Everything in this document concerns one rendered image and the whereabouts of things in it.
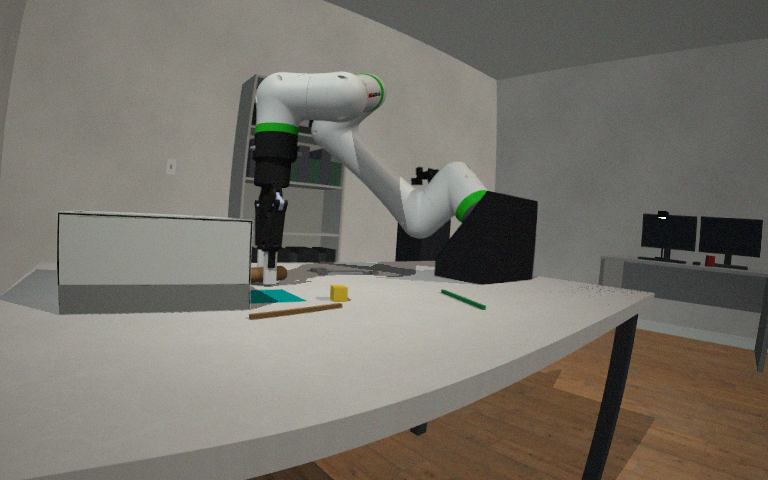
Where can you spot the green rod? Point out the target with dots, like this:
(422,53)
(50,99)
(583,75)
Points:
(468,301)

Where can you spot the brown wooden tool handle with grey metal rod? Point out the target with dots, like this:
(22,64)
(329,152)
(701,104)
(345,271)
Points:
(257,274)

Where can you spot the teal square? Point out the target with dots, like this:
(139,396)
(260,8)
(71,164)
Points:
(273,296)

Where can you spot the yellow cube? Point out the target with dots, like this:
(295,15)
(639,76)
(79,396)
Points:
(338,293)

